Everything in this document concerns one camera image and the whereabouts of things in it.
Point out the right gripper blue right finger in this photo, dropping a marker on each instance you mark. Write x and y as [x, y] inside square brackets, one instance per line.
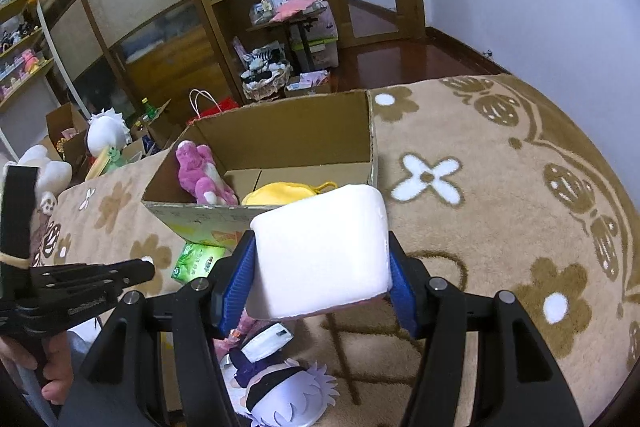
[402, 292]

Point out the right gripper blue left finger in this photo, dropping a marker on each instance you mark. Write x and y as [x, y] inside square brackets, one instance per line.
[235, 279]

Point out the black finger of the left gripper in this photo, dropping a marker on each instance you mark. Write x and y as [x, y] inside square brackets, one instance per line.
[131, 273]

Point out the green tissue pack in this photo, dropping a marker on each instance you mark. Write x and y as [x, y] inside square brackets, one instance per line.
[195, 261]

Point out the pink dress doll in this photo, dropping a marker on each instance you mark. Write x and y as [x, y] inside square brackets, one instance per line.
[246, 327]

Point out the pink swirl roll plush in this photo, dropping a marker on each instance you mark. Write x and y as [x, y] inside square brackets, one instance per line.
[322, 253]

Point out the white-haired blindfold plush doll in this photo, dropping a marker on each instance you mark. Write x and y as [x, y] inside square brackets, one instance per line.
[270, 389]

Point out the person's left hand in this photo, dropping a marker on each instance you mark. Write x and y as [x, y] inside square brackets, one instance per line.
[57, 371]

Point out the yellow plush toy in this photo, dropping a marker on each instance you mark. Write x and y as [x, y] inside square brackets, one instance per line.
[283, 193]

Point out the green frog plush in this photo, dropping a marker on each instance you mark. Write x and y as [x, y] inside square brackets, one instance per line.
[114, 160]

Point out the pink plush toy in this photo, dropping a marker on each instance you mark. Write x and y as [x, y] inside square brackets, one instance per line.
[198, 175]

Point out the white and tan plush dog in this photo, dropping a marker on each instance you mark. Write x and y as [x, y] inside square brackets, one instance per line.
[54, 176]

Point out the beige floral blanket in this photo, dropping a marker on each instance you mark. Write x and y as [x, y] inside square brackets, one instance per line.
[486, 182]

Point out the brown cardboard box left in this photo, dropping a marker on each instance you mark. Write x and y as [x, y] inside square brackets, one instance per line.
[66, 139]

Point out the white round plush head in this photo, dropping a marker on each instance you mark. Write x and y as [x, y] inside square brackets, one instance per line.
[106, 129]

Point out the open cardboard box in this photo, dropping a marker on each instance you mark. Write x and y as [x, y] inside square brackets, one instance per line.
[311, 139]

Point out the green glass bottle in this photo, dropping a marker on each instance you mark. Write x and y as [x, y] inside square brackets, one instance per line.
[149, 109]

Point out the red paper shopping bag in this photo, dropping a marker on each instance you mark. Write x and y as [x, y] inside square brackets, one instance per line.
[203, 104]

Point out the white toy display shelf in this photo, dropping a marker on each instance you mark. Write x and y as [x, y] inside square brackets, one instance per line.
[28, 54]

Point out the wicker basket with socks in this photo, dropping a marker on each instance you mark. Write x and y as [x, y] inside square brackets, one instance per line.
[264, 79]

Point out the small cardboard box on floor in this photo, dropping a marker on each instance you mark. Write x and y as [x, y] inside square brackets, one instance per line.
[309, 83]

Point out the clear storage bin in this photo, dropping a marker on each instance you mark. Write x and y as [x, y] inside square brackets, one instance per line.
[322, 37]

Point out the black side table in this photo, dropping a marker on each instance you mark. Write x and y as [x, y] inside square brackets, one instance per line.
[302, 22]

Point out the pink cloth on table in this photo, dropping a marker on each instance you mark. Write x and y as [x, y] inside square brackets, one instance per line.
[292, 8]

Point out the wooden wardrobe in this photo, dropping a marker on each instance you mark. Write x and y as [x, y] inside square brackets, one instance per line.
[118, 53]

